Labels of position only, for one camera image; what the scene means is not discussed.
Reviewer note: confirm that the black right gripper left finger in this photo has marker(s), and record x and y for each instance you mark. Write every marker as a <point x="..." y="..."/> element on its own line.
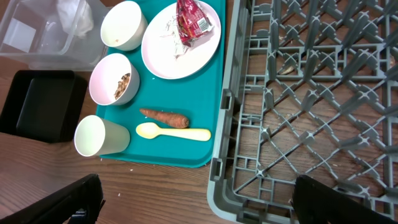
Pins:
<point x="79" y="202"/>

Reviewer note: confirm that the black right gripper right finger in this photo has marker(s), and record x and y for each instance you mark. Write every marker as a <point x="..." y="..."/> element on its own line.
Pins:
<point x="315" y="203"/>

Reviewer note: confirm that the white paper cup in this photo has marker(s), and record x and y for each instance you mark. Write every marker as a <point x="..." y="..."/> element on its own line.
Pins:
<point x="95" y="136"/>

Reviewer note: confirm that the orange carrot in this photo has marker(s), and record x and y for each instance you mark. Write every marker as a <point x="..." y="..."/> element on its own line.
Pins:
<point x="174" y="120"/>

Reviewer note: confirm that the pink bowl with food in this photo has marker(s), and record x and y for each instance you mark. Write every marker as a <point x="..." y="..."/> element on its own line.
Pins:
<point x="114" y="81"/>

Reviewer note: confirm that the white bowl with rice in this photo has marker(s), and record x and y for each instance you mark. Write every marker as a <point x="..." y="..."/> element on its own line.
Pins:
<point x="124" y="26"/>

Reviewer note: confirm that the white napkin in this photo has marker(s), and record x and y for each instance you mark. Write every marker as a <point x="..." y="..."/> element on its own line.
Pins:
<point x="171" y="32"/>

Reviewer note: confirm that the red snack wrapper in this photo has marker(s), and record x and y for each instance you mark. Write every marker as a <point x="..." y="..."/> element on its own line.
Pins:
<point x="192" y="22"/>

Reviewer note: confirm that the black waste tray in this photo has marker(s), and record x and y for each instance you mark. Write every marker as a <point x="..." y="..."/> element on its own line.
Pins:
<point x="44" y="105"/>

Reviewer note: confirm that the grey dishwasher rack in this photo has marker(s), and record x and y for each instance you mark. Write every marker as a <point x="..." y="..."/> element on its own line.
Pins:
<point x="309" y="88"/>

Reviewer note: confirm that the yellow plastic spoon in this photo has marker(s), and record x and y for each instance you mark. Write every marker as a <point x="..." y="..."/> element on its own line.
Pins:
<point x="151" y="130"/>

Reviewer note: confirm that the white round plate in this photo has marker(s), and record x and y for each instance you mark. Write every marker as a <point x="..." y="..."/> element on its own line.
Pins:
<point x="157" y="53"/>

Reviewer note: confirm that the clear plastic bin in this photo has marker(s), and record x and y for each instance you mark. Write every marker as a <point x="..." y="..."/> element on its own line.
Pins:
<point x="53" y="35"/>

